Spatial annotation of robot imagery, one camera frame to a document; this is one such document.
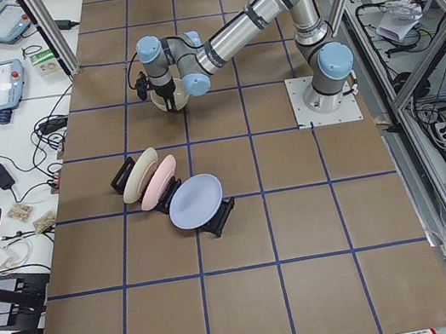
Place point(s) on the green white carton box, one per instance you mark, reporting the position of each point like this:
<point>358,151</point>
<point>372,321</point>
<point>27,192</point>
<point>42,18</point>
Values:
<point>44,62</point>

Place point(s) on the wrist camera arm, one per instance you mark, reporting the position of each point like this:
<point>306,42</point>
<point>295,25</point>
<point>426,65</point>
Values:
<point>142,86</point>

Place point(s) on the black power adapter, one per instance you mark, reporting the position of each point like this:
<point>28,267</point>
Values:
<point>52,125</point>

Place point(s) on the crumpled white paper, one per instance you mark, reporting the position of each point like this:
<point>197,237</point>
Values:
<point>399,17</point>

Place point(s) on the black phone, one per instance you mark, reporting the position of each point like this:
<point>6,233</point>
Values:
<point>6,180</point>

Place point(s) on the cream plate in rack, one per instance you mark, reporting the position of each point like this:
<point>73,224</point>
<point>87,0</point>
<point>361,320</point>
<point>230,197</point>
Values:
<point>140,176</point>

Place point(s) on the black plate rack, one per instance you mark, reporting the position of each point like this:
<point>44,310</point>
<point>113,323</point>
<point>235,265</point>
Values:
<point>214,225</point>

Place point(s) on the aluminium frame post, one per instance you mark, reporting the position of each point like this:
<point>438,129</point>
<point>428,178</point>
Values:
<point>50,32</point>

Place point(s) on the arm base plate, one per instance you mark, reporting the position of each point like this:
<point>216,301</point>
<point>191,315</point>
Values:
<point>314,110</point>

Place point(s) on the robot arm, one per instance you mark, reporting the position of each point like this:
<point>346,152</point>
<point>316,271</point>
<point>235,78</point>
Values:
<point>197,61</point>

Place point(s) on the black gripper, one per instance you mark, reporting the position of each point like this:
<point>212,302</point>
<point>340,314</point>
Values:
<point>163,89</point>

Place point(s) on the cream ceramic bowl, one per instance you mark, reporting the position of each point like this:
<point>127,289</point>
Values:
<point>181,97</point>

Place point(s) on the pink plate in rack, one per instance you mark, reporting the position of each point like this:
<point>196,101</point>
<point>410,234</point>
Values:
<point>160,180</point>

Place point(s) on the light blue plate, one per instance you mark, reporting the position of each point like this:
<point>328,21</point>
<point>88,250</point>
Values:
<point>196,201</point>

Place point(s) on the teach pendant far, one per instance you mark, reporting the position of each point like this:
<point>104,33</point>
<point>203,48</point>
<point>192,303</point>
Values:
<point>13,22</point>

